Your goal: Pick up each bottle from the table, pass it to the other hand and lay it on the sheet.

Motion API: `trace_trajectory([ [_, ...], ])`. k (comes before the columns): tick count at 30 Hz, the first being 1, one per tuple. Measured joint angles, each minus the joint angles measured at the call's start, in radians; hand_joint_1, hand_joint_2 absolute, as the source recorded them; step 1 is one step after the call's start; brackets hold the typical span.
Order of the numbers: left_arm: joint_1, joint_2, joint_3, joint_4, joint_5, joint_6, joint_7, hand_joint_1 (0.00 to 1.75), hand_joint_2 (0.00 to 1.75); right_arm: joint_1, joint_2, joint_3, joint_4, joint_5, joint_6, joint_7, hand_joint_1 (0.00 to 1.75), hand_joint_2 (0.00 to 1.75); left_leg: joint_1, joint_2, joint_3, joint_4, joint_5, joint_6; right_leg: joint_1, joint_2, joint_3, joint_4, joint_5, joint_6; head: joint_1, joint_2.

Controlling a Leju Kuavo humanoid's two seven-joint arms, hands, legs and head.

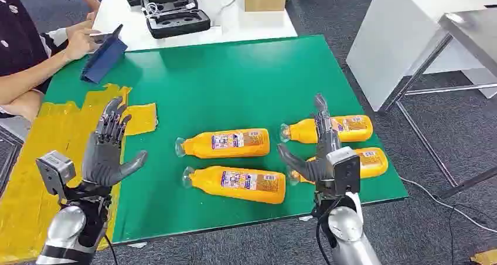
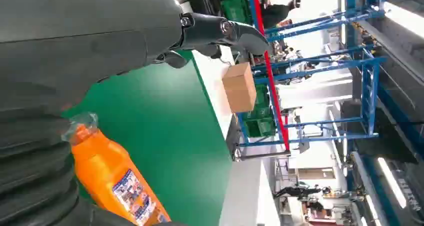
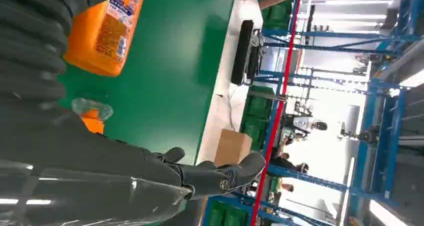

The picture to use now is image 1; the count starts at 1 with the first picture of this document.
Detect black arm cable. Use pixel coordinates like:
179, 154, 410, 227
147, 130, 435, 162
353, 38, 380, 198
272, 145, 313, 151
311, 196, 343, 265
103, 233, 120, 265

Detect white panel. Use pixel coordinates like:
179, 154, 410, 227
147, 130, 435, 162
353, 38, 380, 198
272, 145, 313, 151
345, 0, 497, 113

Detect yellow sheet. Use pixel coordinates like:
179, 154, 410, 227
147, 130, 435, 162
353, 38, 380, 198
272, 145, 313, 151
0, 83, 158, 264

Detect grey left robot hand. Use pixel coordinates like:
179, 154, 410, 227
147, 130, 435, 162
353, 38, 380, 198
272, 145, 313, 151
81, 97, 149, 188

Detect person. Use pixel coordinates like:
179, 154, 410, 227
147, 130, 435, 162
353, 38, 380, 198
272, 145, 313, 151
0, 0, 103, 121

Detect dark smartphone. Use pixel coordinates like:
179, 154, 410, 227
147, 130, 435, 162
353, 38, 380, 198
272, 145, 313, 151
90, 30, 117, 45

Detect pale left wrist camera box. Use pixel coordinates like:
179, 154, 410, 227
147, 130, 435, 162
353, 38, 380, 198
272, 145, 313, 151
35, 150, 77, 199

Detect steel bench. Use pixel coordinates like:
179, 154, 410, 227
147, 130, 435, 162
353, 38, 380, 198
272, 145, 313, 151
378, 8, 497, 201

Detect open black foam case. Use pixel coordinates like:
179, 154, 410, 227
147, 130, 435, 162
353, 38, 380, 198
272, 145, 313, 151
140, 0, 212, 40

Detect coiled white cable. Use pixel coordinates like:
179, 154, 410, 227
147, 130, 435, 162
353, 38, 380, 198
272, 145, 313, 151
142, 2, 161, 18

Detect white floor cable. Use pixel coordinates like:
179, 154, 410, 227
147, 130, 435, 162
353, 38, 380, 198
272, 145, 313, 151
399, 176, 497, 234

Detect white table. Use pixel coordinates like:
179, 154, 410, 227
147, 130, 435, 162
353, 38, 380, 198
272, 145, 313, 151
91, 0, 299, 53

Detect green mat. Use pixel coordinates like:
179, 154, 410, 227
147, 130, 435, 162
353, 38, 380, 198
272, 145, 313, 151
43, 35, 409, 245

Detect orange drink bottle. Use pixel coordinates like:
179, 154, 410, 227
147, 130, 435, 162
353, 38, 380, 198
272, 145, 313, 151
182, 165, 287, 205
289, 147, 389, 185
279, 114, 375, 144
175, 128, 271, 159

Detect dark metal frame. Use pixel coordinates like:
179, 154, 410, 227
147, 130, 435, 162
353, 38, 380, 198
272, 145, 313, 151
0, 128, 25, 197

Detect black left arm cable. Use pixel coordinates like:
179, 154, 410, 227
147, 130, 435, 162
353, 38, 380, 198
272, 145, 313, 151
103, 233, 120, 265

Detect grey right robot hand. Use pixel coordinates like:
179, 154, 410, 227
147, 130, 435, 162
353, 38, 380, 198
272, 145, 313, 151
277, 93, 343, 183

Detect person's right hand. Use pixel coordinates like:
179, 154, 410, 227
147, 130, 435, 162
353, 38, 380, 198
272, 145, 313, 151
63, 20, 103, 62

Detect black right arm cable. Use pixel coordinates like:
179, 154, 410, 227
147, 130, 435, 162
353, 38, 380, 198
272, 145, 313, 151
311, 196, 343, 265

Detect thin white table cable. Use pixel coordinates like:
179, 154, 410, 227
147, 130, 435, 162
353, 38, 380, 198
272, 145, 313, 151
216, 0, 244, 16

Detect black floor cable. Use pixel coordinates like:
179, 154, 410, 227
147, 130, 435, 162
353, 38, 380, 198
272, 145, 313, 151
447, 204, 497, 265

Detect yellow scrap on floor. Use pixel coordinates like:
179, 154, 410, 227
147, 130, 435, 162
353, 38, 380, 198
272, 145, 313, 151
470, 249, 497, 265

